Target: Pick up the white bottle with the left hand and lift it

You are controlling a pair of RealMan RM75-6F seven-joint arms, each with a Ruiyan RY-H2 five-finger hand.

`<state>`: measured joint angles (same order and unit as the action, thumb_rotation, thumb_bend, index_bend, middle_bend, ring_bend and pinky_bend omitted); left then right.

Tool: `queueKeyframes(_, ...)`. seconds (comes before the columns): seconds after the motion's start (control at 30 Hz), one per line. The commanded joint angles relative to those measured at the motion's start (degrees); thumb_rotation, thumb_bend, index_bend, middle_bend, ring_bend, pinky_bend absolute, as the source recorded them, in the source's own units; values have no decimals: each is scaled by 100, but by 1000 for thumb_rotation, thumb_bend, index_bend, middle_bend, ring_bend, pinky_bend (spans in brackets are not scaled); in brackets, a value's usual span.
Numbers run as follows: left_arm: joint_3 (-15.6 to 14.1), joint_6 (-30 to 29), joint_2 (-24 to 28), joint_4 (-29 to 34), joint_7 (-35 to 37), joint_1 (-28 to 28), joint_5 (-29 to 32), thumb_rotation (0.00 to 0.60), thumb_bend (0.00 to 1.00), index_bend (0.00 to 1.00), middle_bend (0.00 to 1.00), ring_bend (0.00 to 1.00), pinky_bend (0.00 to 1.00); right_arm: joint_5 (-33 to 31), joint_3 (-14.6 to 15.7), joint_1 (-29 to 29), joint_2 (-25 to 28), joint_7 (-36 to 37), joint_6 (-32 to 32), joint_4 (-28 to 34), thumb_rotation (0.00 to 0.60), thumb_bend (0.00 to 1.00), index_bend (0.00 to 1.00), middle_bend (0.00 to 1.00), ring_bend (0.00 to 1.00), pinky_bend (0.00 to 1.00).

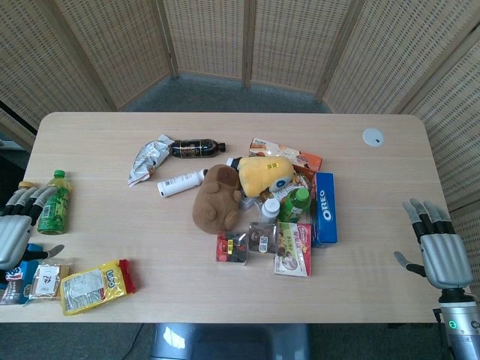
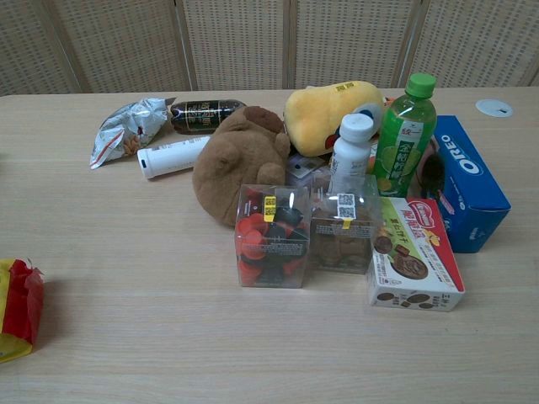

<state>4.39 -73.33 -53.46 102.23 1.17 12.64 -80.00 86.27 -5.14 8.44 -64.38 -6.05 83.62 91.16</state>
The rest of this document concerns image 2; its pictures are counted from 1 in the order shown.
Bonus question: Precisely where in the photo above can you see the clear box red black items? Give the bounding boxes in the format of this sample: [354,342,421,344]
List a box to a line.
[233,183,312,290]

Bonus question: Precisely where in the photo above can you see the brown plush toy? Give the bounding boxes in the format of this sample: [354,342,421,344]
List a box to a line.
[192,105,291,228]

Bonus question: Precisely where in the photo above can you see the clear box brown snacks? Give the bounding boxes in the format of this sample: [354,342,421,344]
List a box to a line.
[309,174,382,275]

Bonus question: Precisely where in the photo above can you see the small white pill bottle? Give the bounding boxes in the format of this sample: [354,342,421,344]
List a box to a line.
[328,113,376,194]

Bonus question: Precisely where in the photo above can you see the white cylinder tube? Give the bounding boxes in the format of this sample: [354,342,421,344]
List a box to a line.
[136,135,211,181]

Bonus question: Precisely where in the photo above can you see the dark brown drink bottle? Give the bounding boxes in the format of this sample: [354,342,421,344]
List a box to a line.
[169,98,248,136]

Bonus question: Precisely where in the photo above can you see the green tea bottle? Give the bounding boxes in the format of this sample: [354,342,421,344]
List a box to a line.
[372,72,438,199]

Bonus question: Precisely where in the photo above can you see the yellow plush toy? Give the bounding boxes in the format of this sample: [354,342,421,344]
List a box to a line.
[283,80,386,158]

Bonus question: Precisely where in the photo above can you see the white biscuit box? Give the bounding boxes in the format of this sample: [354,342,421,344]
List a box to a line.
[365,196,467,313]

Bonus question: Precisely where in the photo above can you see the wooden folding screen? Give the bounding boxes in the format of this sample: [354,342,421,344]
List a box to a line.
[0,0,539,98]

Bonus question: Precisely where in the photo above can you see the silver snack bag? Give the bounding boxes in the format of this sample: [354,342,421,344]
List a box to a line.
[88,97,178,170]

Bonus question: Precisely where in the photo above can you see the blue Oreo box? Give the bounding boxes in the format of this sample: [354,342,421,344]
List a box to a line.
[429,114,512,254]

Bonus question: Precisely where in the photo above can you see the red yellow snack bag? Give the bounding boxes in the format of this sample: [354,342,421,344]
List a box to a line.
[0,258,45,364]

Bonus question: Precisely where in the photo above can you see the white table cable grommet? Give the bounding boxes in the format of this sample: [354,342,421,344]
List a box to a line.
[475,98,514,119]

